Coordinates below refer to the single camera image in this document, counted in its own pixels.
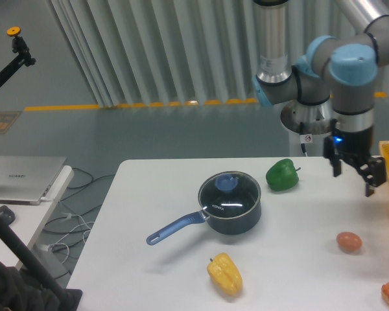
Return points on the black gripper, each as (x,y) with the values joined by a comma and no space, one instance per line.
(354,149)

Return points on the glass pot lid blue knob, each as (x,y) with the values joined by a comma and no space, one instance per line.
(229,194)

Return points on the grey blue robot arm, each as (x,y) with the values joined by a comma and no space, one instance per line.
(341,72)

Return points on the green bell pepper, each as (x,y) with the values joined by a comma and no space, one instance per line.
(283,175)

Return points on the brown egg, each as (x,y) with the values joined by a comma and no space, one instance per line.
(348,241)

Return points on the yellow bell pepper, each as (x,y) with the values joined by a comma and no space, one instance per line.
(225,274)

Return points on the white side table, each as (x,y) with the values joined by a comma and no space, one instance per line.
(28,225)

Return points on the silver Huawei laptop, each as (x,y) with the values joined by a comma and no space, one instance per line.
(27,179)

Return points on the black mouse device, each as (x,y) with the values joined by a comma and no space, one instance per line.
(7,215)

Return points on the dark clothing bundle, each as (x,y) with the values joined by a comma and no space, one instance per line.
(18,293)

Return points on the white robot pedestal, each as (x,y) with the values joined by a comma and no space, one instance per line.
(307,127)

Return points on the dark saucepan blue handle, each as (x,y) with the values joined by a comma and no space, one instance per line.
(226,226)

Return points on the black camera stand pole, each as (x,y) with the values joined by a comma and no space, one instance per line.
(69,298)

